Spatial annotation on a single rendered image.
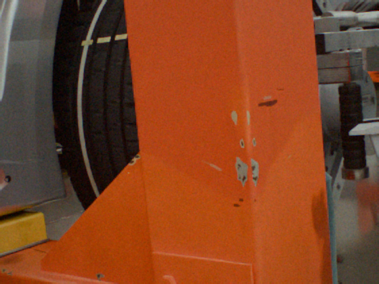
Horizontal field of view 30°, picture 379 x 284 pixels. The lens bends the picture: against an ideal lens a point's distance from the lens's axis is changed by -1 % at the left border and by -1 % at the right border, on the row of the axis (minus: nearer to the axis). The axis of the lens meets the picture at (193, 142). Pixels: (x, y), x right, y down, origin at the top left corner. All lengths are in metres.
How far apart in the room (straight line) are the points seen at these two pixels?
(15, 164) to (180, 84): 0.46
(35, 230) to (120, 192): 0.34
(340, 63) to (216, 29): 0.40
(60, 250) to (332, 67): 0.49
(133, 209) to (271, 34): 0.28
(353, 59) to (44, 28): 0.51
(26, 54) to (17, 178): 0.20
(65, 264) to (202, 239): 0.27
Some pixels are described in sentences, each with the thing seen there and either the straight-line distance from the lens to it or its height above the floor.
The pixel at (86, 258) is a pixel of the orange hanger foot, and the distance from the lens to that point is 0.99.
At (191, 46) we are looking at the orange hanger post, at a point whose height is 0.97.
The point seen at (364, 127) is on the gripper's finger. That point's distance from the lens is 1.13.
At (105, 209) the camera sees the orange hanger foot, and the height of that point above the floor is 0.78.
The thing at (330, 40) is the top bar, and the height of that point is 0.97.
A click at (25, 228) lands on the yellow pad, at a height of 0.71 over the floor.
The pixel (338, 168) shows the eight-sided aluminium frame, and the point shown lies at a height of 0.69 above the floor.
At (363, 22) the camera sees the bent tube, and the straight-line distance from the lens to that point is 1.36.
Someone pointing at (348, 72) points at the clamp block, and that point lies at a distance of 1.12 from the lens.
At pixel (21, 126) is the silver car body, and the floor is 0.88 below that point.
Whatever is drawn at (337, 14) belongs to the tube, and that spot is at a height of 1.01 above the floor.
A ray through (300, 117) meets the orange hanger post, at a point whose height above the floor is 0.88.
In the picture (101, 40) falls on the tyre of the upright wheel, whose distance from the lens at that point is 1.29.
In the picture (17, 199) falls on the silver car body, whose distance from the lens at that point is 1.19.
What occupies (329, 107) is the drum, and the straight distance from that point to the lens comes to 1.29.
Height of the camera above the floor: 0.97
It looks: 7 degrees down
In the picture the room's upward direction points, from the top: 6 degrees counter-clockwise
